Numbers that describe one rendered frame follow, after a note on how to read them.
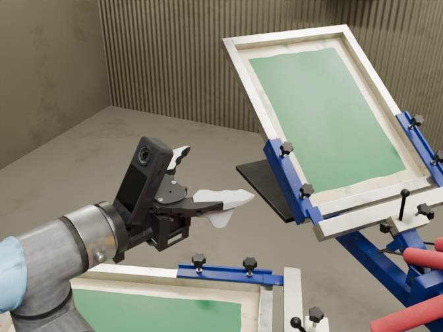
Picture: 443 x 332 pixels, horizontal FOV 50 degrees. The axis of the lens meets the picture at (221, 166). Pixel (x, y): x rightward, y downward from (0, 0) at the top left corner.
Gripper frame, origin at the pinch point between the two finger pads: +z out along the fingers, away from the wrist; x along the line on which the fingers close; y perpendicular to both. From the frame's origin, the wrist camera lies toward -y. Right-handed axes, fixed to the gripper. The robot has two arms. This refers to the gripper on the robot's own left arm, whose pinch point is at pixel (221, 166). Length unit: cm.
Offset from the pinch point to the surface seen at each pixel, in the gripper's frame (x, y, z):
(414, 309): 23, 52, 51
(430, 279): 18, 61, 74
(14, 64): -342, 134, 86
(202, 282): -30, 75, 28
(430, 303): 25, 49, 53
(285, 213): -40, 79, 79
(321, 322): 8, 59, 35
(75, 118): -357, 210, 142
